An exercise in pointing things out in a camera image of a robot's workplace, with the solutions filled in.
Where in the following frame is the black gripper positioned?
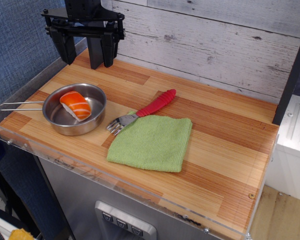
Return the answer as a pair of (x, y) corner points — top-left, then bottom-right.
(41, 0), (125, 67)

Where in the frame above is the salmon sushi toy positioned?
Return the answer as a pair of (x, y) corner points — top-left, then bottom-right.
(59, 90), (92, 122)

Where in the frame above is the green cloth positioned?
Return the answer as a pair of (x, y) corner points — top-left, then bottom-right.
(106, 115), (193, 173)

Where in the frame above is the clear acrylic edge guard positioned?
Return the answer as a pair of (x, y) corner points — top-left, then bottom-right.
(0, 120), (279, 240)

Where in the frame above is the steel cabinet with button panel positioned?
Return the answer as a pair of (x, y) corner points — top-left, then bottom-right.
(39, 157), (216, 240)

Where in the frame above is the yellow object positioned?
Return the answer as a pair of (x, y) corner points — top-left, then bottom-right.
(8, 228), (35, 240)

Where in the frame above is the white aluminium block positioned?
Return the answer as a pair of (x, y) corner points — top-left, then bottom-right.
(265, 95), (300, 200)

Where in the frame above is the steel pot with wire handle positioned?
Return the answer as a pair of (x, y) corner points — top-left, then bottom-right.
(0, 83), (107, 136)

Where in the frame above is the red handled fork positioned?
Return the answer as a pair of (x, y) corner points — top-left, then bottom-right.
(106, 89), (177, 136)

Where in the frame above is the black right post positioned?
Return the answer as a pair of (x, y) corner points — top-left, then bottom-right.
(272, 47), (300, 125)

